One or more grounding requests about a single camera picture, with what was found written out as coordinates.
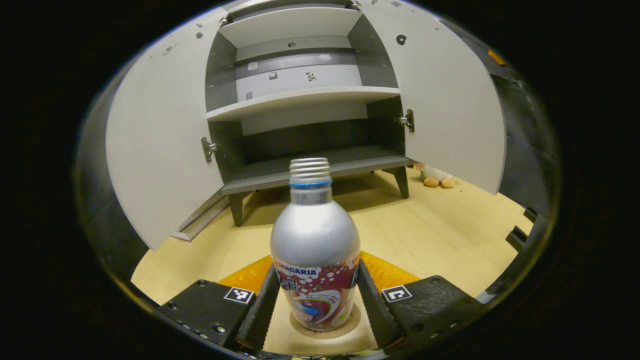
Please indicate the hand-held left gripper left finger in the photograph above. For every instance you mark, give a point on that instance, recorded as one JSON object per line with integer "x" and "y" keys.
{"x": 257, "y": 320}

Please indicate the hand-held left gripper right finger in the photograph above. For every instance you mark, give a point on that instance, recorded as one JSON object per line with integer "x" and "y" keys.
{"x": 375, "y": 315}

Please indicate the silver bottle with red label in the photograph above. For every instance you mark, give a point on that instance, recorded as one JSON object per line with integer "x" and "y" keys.
{"x": 315, "y": 240}

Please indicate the white cabinet door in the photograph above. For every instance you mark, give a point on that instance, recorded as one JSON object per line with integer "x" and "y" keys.
{"x": 450, "y": 100}
{"x": 160, "y": 140}

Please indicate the white and grey cabinet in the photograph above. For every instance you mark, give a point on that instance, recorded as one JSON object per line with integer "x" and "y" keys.
{"x": 380, "y": 70}

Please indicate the metal door hinge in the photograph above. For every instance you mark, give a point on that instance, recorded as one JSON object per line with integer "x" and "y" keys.
{"x": 407, "y": 120}
{"x": 207, "y": 148}

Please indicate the white cabinet shelf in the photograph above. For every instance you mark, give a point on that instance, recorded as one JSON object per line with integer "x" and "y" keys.
{"x": 300, "y": 100}
{"x": 290, "y": 25}

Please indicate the white board on floor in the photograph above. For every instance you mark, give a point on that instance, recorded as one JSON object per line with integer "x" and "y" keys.
{"x": 200, "y": 220}

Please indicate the white and orange plush toy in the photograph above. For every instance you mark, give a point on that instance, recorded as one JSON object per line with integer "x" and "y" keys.
{"x": 436, "y": 176}

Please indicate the black floor block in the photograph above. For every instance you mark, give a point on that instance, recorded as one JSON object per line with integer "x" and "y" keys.
{"x": 516, "y": 239}
{"x": 530, "y": 215}

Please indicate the black backdrop cloth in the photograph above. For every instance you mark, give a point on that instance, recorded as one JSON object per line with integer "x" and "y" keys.
{"x": 525, "y": 150}
{"x": 107, "y": 215}

